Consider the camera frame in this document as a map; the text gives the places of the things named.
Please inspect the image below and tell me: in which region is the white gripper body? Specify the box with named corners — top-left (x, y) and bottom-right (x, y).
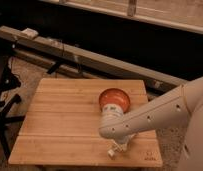
top-left (113, 134), bottom-right (135, 151)

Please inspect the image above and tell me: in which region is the white plastic bottle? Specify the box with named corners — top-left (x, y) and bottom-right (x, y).
top-left (107, 142), bottom-right (128, 158)

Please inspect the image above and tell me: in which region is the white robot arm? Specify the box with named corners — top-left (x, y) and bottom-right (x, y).
top-left (99, 77), bottom-right (203, 171)

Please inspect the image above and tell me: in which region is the orange ceramic bowl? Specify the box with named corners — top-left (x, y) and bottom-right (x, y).
top-left (99, 88), bottom-right (130, 112)

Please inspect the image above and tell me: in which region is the long wooden beam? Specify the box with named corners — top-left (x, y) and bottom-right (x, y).
top-left (0, 26), bottom-right (187, 92)

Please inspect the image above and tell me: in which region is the black tripod stand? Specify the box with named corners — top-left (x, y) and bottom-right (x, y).
top-left (0, 56), bottom-right (25, 159)

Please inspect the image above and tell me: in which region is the small white box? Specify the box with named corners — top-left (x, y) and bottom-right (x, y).
top-left (21, 28), bottom-right (38, 38)

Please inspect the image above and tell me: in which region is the wooden window frame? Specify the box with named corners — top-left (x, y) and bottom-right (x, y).
top-left (41, 0), bottom-right (203, 35)

